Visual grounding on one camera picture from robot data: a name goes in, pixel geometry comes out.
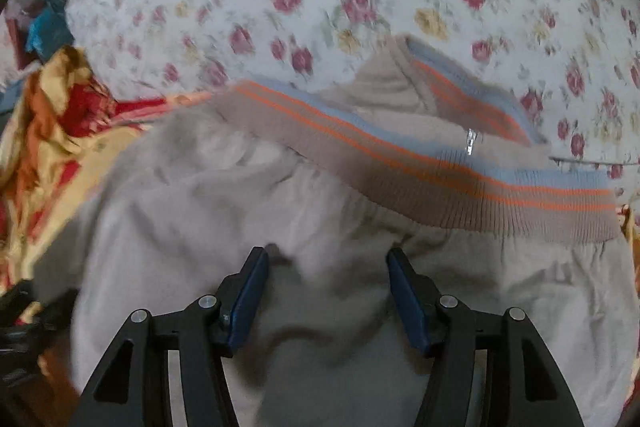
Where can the beige zip jacket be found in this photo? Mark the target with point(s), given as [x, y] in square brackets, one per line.
[350, 217]

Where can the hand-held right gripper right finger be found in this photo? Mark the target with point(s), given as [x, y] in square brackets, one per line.
[407, 302]

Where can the red yellow printed blanket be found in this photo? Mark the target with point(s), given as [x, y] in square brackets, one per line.
[55, 132]

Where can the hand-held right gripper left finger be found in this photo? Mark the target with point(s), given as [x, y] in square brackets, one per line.
[247, 302]

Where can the blue bag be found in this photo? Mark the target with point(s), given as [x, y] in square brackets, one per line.
[50, 29]

